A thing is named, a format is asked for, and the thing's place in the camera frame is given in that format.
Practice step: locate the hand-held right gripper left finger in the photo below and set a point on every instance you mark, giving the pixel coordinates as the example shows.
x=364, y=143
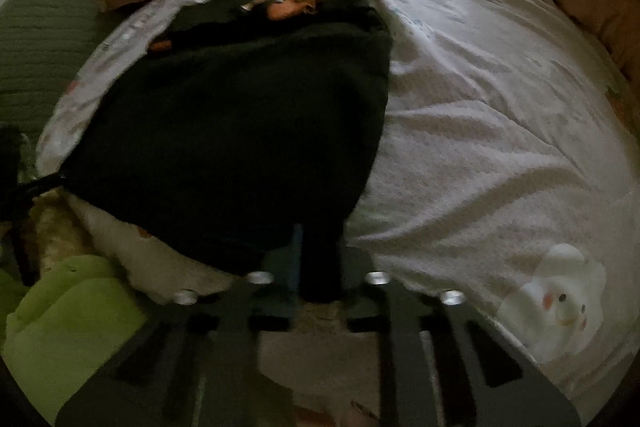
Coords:
x=297, y=252

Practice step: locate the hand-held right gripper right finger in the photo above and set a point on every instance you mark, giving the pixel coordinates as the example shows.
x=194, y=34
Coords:
x=370, y=302

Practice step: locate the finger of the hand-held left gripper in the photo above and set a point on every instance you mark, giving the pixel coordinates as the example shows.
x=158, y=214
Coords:
x=45, y=183

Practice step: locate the black sweater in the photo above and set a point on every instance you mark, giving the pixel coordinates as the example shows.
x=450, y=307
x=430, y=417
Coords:
x=225, y=132

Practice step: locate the cream fluffy rug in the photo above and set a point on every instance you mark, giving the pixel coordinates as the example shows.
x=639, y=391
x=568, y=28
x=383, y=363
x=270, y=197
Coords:
x=55, y=232

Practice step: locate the light green cloth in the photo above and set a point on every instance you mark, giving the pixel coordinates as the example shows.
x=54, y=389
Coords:
x=65, y=332

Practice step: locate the white printed blanket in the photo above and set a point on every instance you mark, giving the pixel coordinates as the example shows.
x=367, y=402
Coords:
x=475, y=132

